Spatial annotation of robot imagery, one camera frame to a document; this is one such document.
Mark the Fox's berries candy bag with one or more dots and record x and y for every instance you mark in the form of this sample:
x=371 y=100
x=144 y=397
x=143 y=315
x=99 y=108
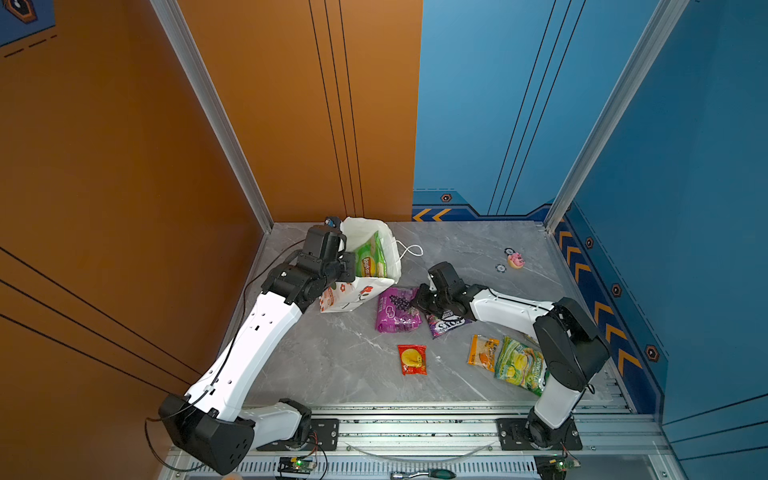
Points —
x=445 y=323

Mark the green handled screwdriver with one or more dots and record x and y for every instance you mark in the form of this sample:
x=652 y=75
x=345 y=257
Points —
x=438 y=474

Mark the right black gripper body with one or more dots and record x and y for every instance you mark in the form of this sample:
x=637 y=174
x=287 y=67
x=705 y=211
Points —
x=433 y=302

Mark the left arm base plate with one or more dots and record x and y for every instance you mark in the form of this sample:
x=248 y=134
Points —
x=322 y=432

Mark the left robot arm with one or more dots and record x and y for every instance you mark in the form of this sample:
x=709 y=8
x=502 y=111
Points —
x=207 y=422

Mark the pink toy keychain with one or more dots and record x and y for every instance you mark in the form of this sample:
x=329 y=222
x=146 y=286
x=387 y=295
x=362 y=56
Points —
x=514 y=260

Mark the green yellow snack bag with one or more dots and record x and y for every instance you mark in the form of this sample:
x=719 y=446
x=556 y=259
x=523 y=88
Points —
x=521 y=365

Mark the small orange snack packet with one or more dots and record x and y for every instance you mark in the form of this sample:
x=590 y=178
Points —
x=483 y=352

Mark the white paper bag with flower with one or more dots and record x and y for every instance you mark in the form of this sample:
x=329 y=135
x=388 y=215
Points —
x=345 y=297

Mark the right circuit board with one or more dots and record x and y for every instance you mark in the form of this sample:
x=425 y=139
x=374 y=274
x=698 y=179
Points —
x=556 y=468

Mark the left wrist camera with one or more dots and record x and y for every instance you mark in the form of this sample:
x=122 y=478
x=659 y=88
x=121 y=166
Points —
x=333 y=222

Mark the aluminium corner post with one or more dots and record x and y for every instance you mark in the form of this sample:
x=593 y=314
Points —
x=176 y=29
x=652 y=40

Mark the left green circuit board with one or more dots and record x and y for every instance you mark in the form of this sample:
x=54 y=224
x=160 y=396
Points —
x=296 y=468

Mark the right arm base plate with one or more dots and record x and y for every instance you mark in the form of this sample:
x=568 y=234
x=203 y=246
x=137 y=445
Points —
x=522 y=434

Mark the red yellow snack packet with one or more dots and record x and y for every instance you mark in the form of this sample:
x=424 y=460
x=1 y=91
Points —
x=412 y=359

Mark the left aluminium corner post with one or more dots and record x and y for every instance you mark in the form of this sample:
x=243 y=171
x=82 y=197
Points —
x=176 y=29

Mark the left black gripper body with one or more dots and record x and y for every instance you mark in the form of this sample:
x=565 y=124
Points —
x=343 y=270

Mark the aluminium rail frame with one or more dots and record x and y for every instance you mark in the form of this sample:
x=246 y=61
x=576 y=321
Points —
x=374 y=442

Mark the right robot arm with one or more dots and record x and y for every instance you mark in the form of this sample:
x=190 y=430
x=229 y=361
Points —
x=573 y=350

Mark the purple grape candy bag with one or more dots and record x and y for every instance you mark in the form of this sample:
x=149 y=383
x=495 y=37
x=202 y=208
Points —
x=395 y=311

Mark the green Lays chips bag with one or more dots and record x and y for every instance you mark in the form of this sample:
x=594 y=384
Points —
x=370 y=260

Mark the right aluminium corner post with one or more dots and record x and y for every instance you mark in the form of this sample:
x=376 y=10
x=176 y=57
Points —
x=652 y=40

